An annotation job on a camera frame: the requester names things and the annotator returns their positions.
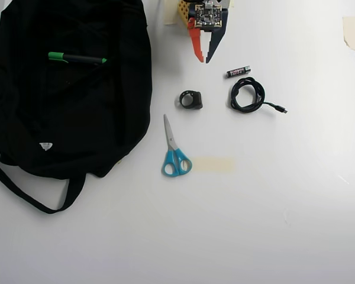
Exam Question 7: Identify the black braided usb cable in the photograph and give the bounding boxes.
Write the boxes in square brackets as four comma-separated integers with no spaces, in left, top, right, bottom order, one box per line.
[230,76,289,115]

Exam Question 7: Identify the torn beige masking tape strip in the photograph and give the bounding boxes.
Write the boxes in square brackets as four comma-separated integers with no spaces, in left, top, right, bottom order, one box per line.
[342,15,355,53]

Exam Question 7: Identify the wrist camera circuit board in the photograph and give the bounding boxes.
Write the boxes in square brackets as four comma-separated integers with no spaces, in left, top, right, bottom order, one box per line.
[193,1,224,30]

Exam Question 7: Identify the black fabric bag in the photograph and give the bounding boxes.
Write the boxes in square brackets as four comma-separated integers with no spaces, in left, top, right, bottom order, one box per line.
[0,0,153,215]

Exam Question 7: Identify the yellow perforated block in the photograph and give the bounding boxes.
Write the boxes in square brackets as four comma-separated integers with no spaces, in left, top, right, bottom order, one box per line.
[176,0,193,31]

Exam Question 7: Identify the green capped black marker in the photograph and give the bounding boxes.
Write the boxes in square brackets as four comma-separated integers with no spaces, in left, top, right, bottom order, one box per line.
[47,51,108,66]

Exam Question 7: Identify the narrow beige masking tape strip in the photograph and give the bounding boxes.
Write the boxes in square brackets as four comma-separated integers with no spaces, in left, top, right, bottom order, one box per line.
[163,0,180,26]

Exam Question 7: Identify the blue handled scissors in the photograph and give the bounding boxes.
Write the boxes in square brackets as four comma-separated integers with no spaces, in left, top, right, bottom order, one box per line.
[161,114,193,178]

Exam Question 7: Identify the black aa battery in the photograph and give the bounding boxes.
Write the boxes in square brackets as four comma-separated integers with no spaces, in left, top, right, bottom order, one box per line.
[225,65,251,79]

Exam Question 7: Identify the navy grey gripper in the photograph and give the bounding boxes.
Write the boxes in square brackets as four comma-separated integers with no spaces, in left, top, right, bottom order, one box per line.
[188,8,228,64]

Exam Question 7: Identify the black ring device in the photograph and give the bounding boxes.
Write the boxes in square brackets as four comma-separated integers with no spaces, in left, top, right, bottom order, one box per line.
[177,89,204,111]

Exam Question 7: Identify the wide beige masking tape strip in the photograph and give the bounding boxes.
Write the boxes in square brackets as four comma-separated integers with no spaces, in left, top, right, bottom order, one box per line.
[191,156,236,173]

